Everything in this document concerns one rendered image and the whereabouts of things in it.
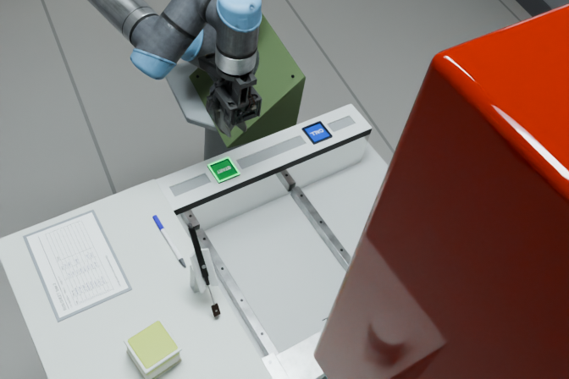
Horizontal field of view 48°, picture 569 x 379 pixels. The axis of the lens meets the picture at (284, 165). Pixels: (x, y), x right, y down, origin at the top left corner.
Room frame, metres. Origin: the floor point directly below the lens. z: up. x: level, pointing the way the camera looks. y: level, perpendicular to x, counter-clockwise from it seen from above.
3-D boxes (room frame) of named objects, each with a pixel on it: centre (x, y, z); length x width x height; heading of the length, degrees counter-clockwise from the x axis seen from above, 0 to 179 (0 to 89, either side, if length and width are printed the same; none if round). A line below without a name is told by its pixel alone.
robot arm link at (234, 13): (0.87, 0.13, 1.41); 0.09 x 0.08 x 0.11; 49
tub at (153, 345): (0.42, 0.17, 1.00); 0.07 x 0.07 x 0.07; 48
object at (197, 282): (0.57, 0.11, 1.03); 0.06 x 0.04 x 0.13; 40
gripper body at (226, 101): (0.87, 0.12, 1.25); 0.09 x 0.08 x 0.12; 40
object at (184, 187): (0.96, 0.04, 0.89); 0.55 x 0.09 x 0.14; 130
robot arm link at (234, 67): (0.87, 0.12, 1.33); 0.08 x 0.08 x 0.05
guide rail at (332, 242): (0.77, -0.20, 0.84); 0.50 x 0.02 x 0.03; 40
